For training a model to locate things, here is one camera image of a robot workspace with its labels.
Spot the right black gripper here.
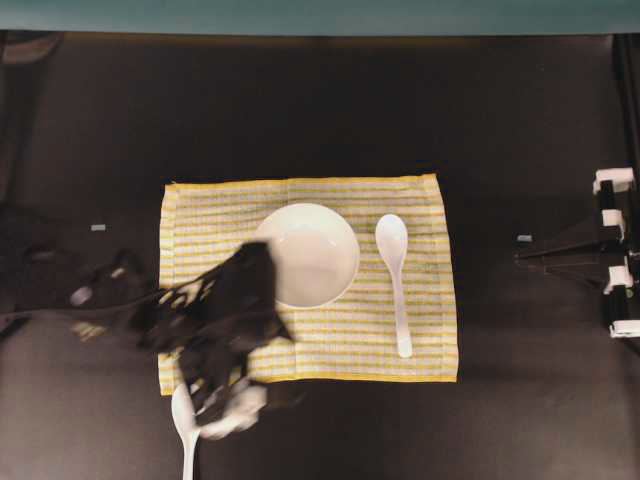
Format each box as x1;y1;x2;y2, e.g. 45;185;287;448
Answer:
514;167;639;339

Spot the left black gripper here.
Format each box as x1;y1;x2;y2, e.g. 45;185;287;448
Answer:
130;242;293;439

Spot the white chinese spoon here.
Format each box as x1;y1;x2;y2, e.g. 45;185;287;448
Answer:
375;214;413;358
171;383;200;480

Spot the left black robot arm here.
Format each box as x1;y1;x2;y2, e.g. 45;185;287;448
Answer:
1;242;293;439

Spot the yellow striped cloth placemat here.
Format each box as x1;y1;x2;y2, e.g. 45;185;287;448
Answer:
156;173;458;397

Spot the white ceramic bowl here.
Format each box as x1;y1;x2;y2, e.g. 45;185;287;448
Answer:
254;203;360;309

